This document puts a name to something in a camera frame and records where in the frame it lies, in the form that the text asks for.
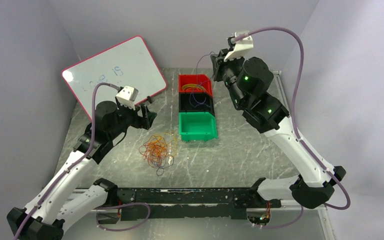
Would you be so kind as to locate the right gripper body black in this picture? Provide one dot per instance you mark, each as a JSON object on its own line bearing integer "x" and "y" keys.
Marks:
{"x": 231, "y": 68}

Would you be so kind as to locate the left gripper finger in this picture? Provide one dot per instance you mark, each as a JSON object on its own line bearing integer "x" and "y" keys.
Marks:
{"x": 144, "y": 109}
{"x": 148, "y": 118}

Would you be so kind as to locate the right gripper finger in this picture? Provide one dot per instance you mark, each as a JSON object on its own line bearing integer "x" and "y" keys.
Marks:
{"x": 224, "y": 54}
{"x": 216, "y": 64}

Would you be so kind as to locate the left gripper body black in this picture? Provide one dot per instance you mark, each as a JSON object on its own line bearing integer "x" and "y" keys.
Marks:
{"x": 127, "y": 117}

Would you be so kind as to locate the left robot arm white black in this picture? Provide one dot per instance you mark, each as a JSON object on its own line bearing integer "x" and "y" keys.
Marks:
{"x": 72, "y": 172}

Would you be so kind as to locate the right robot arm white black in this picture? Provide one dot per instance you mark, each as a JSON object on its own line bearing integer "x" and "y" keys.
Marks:
{"x": 247, "y": 81}

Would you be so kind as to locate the red plastic bin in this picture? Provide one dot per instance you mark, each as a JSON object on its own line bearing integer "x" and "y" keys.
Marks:
{"x": 195, "y": 83}

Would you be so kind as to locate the black plastic bin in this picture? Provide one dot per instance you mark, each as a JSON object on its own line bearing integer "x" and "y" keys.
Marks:
{"x": 193, "y": 102}

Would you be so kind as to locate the green plastic bin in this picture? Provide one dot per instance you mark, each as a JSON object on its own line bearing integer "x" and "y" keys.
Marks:
{"x": 197, "y": 126}

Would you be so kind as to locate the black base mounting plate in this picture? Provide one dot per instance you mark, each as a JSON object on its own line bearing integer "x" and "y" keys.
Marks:
{"x": 177, "y": 203}

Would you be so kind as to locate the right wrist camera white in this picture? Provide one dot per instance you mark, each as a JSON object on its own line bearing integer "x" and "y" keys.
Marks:
{"x": 240, "y": 44}

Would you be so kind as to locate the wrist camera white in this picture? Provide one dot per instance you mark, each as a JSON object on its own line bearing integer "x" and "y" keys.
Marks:
{"x": 126, "y": 97}
{"x": 240, "y": 44}

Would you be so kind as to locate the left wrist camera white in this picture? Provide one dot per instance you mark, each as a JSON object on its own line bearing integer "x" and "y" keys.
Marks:
{"x": 126, "y": 97}

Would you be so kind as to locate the whiteboard with pink frame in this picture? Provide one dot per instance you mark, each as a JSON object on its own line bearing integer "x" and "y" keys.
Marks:
{"x": 129, "y": 63}

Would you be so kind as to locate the aluminium rail frame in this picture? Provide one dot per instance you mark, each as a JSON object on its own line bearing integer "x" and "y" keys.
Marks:
{"x": 256, "y": 217}

